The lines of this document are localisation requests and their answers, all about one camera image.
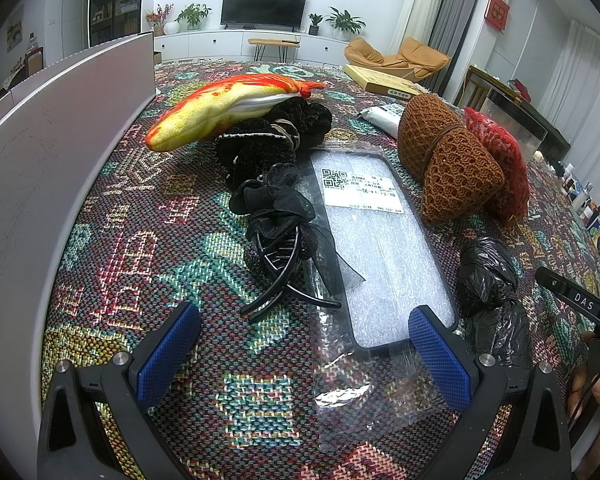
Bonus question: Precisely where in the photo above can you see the black flat television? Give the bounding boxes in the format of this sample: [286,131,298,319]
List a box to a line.
[220,0,308,30]

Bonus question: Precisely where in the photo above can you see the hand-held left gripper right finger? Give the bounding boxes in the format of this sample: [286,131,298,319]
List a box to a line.
[407,305,573,480]

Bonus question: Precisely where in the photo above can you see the large leafy potted plant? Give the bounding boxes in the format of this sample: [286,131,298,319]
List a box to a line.
[325,6,367,41]

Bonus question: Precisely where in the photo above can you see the clear jar with black lid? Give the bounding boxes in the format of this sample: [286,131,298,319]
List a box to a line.
[480,89,548,153]

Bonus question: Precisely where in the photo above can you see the black scrunchie with rhinestones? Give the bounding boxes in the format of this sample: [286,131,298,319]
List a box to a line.
[214,117,301,188]

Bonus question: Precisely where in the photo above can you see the grey curtain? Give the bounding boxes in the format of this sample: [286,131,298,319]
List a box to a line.
[427,0,488,101]

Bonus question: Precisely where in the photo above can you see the flat yellow box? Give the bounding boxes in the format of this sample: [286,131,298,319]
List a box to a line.
[343,63,428,101]

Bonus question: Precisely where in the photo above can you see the orange rocking chair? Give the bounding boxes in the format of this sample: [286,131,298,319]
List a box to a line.
[343,36,451,83]

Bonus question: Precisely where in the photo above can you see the red flowers in vase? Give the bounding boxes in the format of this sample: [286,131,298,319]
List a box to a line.
[145,2,173,37]

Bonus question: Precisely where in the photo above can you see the black hair claw with bow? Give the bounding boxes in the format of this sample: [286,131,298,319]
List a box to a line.
[228,161,343,322]

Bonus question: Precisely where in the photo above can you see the white sheer curtain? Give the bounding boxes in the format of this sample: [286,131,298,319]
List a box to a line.
[545,20,600,161]

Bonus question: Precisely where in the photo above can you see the covered tower air conditioner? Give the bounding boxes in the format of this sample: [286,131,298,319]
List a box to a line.
[389,0,450,56]

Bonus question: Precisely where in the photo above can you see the row of bottles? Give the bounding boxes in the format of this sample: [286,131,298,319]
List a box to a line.
[545,150,600,261]

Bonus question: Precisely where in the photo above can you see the orange yellow fish plush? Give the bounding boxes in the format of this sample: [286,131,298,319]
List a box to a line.
[146,74,323,152]

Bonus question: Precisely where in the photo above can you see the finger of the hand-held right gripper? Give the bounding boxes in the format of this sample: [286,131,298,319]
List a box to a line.
[535,266,570,297]

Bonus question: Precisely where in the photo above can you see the bushy green potted plant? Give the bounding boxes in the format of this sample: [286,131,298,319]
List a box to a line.
[174,2,212,31]

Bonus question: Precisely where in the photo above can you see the white door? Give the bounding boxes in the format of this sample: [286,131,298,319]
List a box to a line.
[45,0,88,61]

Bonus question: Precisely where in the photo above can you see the colourful patterned woven blanket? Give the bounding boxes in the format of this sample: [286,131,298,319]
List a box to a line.
[40,57,600,480]

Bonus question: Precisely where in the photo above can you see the red mesh pouch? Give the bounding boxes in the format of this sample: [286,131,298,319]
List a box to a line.
[462,106,531,228]

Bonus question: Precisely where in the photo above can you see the framed wall picture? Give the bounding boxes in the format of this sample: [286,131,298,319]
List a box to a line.
[5,19,25,53]

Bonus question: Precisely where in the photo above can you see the black glass display cabinet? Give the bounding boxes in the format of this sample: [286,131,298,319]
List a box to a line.
[87,0,146,48]

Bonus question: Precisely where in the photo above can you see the black plastic bag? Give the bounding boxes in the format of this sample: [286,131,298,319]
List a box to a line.
[455,236,533,368]

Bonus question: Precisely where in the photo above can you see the brown knitted pouch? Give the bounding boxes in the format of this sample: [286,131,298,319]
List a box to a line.
[397,92,506,226]

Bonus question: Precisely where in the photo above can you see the white storage box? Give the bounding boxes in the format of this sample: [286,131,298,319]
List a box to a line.
[0,30,157,461]

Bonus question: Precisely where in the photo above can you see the white plastic packet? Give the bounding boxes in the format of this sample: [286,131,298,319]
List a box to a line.
[356,102,406,138]

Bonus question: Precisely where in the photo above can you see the dark wooden desk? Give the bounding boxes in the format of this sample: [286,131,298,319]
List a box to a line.
[467,64,571,156]

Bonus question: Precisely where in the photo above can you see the long white tv cabinet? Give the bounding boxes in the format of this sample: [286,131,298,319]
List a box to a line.
[152,30,358,65]

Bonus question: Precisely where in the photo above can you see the wooden bench with hairpin legs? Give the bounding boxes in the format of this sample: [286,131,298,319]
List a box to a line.
[248,37,301,63]

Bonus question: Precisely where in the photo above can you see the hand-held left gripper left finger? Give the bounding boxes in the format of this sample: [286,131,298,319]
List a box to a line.
[37,301,202,480]

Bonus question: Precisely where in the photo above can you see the red wall hanging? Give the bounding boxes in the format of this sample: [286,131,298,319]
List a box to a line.
[486,0,511,35]

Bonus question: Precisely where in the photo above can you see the plain black fuzzy scrunchie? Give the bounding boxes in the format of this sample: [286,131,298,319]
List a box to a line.
[270,97,333,148]

